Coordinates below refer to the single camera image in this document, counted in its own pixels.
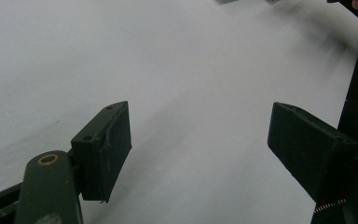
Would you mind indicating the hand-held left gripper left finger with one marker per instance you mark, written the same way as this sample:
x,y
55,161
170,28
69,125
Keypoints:
x,y
105,155

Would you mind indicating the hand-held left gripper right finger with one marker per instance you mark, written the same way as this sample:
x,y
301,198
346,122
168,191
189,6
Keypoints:
x,y
304,149

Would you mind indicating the white table mat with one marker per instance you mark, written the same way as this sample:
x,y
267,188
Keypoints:
x,y
183,77

